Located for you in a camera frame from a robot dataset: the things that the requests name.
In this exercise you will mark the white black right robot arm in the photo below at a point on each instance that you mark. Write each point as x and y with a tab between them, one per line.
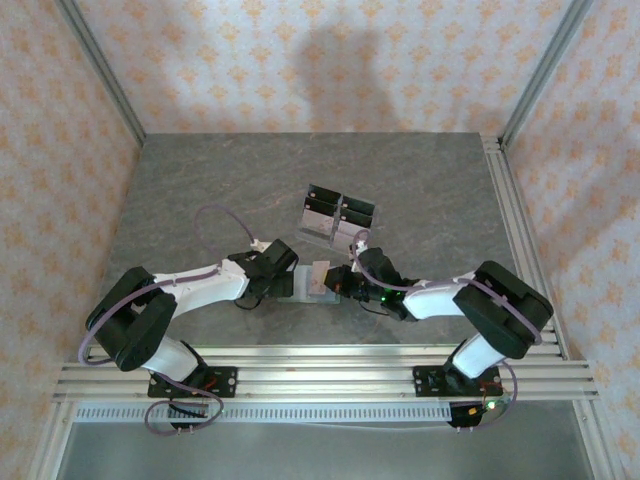
435	300

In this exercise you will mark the aluminium frame leg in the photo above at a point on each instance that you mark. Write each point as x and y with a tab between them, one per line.
52	440
597	440

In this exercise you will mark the pale pink card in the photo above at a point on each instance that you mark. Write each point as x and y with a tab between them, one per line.
350	237
317	219

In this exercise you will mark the pink VIP card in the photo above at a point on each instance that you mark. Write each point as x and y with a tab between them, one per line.
320	280

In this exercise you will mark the grey metal lower panel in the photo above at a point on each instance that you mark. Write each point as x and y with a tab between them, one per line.
320	455

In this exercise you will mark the green card holder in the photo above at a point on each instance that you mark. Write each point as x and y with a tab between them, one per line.
302	287

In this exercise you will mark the black card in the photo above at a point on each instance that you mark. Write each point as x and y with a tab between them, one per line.
359	202
356	216
325	192
320	205

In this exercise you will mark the black controller board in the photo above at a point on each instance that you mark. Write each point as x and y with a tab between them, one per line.
190	411
470	415

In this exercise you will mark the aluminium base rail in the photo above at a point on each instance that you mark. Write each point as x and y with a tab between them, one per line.
325	372

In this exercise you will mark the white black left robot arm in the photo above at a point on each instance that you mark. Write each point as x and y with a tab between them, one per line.
200	285

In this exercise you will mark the aluminium frame post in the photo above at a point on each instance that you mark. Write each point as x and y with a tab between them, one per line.
102	70
545	70

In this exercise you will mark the aluminium side rail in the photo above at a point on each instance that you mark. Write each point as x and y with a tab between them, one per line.
510	200

